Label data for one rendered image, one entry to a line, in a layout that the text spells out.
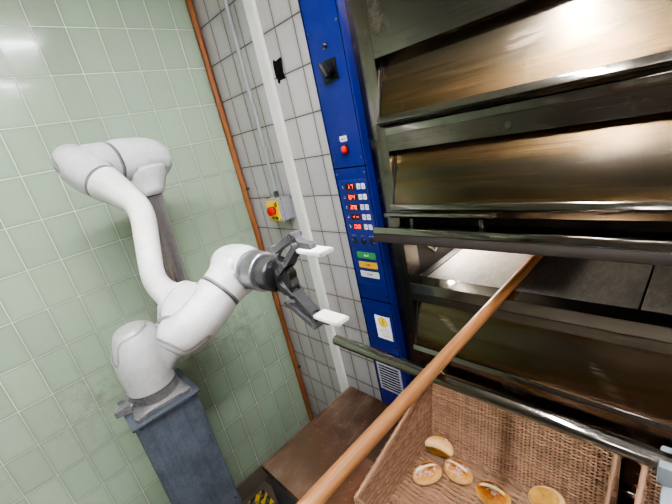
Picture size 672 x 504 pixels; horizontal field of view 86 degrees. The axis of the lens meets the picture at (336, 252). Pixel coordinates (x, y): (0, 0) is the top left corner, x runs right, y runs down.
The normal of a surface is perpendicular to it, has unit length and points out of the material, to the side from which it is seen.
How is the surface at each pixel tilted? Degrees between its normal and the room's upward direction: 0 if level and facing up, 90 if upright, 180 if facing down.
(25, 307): 90
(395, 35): 90
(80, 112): 90
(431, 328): 70
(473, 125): 90
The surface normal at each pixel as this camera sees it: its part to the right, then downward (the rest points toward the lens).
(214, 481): 0.67, 0.10
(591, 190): -0.72, 0.03
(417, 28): -0.69, 0.36
